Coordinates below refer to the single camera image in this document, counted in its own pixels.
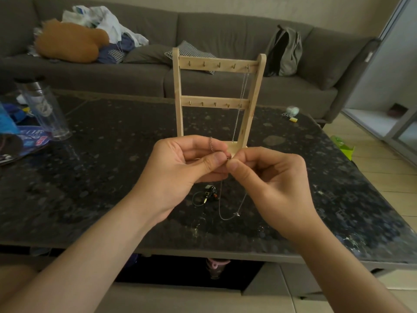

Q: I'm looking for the blue crumpled garment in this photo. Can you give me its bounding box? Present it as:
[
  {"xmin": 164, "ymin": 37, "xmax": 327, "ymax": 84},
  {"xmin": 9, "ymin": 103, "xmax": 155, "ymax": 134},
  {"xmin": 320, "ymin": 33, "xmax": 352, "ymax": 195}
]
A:
[{"xmin": 97, "ymin": 33, "xmax": 136, "ymax": 65}]

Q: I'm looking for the blue printed packet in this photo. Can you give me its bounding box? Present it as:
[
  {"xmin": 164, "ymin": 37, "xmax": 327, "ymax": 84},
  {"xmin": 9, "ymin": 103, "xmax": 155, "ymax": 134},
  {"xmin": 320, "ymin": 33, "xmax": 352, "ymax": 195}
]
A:
[{"xmin": 0, "ymin": 104, "xmax": 53, "ymax": 165}]

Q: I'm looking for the person's bare leg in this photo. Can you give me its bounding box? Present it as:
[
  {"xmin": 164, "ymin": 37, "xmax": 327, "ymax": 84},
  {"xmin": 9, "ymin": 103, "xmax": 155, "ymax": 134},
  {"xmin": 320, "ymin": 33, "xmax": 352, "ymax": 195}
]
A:
[{"xmin": 0, "ymin": 264, "xmax": 38, "ymax": 307}]

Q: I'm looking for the black cord necklace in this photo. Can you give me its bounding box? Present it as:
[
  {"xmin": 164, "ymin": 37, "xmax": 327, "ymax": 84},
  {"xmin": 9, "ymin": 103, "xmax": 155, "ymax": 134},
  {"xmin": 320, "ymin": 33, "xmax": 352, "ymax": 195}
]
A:
[{"xmin": 191, "ymin": 184, "xmax": 219, "ymax": 207}]

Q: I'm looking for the wooden jewelry stand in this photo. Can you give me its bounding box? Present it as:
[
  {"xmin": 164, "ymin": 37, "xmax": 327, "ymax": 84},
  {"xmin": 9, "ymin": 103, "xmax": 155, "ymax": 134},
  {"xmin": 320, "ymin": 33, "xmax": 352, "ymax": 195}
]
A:
[{"xmin": 172, "ymin": 47, "xmax": 267, "ymax": 160}]

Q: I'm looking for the person's left hand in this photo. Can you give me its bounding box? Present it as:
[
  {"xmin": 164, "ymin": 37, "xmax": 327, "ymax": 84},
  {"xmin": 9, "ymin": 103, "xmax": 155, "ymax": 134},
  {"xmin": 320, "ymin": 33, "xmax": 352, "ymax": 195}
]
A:
[{"xmin": 129, "ymin": 135, "xmax": 232, "ymax": 225}]

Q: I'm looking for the silver pendant necklace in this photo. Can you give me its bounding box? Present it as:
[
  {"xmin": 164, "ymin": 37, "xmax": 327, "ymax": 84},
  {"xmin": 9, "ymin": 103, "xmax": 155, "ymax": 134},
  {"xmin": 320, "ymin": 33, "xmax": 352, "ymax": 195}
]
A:
[{"xmin": 208, "ymin": 137, "xmax": 248, "ymax": 221}]

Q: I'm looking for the dark shoe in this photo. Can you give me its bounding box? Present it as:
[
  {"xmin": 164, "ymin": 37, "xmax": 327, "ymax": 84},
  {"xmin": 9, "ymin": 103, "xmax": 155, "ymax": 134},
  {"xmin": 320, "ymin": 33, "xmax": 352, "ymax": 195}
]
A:
[{"xmin": 387, "ymin": 103, "xmax": 409, "ymax": 118}]

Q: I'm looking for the person's right hand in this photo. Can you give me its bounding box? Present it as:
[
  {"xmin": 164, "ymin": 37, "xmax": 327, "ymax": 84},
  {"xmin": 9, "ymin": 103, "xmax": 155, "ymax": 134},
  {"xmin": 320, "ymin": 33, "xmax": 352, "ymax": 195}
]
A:
[{"xmin": 226, "ymin": 147, "xmax": 323, "ymax": 243}]

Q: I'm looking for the sliding glass door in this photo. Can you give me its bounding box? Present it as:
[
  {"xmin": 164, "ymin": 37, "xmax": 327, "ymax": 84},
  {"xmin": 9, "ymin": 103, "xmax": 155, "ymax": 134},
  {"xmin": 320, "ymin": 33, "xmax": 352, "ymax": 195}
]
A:
[{"xmin": 342, "ymin": 0, "xmax": 417, "ymax": 166}]

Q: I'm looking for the clear plastic tumbler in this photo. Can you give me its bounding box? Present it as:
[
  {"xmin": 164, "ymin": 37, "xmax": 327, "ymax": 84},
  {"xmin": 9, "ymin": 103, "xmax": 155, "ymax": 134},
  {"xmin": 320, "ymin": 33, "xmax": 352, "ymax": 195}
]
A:
[{"xmin": 14, "ymin": 76, "xmax": 73, "ymax": 142}]

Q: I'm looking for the grey backpack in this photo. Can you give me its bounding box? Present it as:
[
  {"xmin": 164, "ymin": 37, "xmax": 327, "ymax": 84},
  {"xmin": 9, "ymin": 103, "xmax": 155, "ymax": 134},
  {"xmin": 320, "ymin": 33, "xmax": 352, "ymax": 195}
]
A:
[{"xmin": 263, "ymin": 25, "xmax": 303, "ymax": 77}]

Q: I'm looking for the checkered pillow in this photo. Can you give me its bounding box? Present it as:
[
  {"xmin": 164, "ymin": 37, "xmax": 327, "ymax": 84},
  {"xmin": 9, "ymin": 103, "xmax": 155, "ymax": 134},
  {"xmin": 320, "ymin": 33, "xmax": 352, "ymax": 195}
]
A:
[{"xmin": 164, "ymin": 40, "xmax": 217, "ymax": 75}]

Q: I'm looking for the green bag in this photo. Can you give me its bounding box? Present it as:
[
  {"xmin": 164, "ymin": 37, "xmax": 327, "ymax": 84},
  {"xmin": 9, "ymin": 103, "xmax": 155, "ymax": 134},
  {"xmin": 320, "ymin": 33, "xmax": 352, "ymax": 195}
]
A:
[{"xmin": 330, "ymin": 136, "xmax": 355, "ymax": 161}]

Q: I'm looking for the pink item under table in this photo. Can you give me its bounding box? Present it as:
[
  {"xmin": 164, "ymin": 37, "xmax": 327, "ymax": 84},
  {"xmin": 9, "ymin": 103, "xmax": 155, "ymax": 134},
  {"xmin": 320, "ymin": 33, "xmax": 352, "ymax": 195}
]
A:
[{"xmin": 205, "ymin": 258, "xmax": 231, "ymax": 280}]

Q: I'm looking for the silver chain necklace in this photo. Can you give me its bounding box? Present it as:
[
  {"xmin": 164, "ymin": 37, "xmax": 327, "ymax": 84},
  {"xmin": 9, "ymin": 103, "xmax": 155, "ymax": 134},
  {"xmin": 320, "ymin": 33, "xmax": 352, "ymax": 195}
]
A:
[{"xmin": 231, "ymin": 65, "xmax": 251, "ymax": 143}]

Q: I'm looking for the person's left forearm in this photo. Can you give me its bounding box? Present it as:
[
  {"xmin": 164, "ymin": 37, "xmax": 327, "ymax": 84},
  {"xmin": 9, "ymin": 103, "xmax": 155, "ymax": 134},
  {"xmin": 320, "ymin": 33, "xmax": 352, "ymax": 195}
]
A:
[{"xmin": 0, "ymin": 195, "xmax": 157, "ymax": 313}]

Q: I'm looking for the grey flat cushion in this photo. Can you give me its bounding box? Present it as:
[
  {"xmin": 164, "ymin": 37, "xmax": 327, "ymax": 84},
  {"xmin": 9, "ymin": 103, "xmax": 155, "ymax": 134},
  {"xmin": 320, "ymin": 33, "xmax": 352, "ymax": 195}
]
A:
[{"xmin": 122, "ymin": 44, "xmax": 172, "ymax": 64}]

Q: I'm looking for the white crumpled garment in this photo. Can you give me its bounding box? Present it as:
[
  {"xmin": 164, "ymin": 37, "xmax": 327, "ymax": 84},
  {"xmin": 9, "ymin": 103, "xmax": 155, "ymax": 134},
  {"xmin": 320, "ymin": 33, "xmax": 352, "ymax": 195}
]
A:
[{"xmin": 62, "ymin": 5, "xmax": 149, "ymax": 48}]

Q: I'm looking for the grey fabric sofa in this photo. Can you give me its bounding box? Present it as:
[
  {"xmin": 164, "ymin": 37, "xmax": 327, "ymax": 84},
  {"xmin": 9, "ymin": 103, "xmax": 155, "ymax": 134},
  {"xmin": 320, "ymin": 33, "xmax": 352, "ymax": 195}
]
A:
[{"xmin": 0, "ymin": 0, "xmax": 382, "ymax": 124}]

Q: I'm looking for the person's right forearm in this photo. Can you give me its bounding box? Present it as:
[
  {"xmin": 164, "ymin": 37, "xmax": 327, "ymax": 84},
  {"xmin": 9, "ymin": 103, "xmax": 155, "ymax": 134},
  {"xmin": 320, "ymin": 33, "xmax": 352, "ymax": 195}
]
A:
[{"xmin": 290, "ymin": 218, "xmax": 411, "ymax": 313}]

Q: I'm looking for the blue plastic bottle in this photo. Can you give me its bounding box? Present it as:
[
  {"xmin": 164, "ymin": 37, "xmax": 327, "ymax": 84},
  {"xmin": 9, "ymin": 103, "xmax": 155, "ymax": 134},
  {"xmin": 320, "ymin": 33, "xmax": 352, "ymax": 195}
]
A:
[{"xmin": 0, "ymin": 102, "xmax": 21, "ymax": 135}]

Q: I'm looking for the brown plush toy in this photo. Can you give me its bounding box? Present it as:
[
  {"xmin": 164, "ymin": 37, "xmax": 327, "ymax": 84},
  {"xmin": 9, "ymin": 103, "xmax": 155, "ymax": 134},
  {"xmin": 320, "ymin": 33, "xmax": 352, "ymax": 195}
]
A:
[{"xmin": 34, "ymin": 18, "xmax": 110, "ymax": 64}]

